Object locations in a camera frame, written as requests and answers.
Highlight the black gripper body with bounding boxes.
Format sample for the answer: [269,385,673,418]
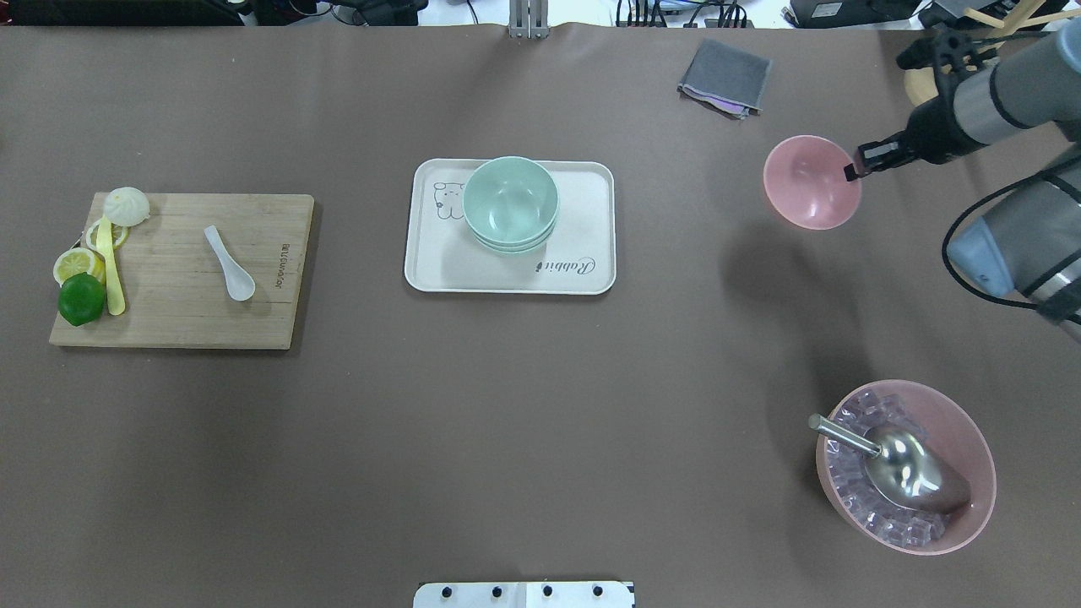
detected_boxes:
[855,100,985,174]

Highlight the small pink bowl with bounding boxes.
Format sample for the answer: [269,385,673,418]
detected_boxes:
[762,135,862,232]

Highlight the white ceramic spoon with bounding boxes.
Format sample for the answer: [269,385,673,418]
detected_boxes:
[204,225,256,301]

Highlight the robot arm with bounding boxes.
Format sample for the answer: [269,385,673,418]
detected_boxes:
[843,17,1080,339]

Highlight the large pink ice bowl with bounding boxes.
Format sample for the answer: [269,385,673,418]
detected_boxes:
[808,378,997,556]

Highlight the green bowl stack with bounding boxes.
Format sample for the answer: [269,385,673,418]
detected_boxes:
[462,155,562,252]

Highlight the wooden mug tree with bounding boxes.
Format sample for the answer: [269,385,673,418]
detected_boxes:
[904,1,1078,106]

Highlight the grey folded cloth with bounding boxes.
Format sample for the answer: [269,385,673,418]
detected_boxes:
[676,40,773,120]

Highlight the metal ice scoop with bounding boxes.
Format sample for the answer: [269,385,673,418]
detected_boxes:
[808,413,972,514]

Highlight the cream rabbit tray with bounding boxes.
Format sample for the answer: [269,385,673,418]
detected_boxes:
[403,158,617,296]

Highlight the bamboo cutting board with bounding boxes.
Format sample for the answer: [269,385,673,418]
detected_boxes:
[50,193,313,351]

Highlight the green lime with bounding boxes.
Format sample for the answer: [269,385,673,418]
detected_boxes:
[57,273,106,327]

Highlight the lemon half slice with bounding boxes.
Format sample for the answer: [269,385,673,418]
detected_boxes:
[52,247,106,285]

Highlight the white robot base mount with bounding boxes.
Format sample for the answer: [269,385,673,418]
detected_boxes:
[412,580,637,607]

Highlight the lemon ring slice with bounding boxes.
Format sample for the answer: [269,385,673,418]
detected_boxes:
[81,219,130,253]

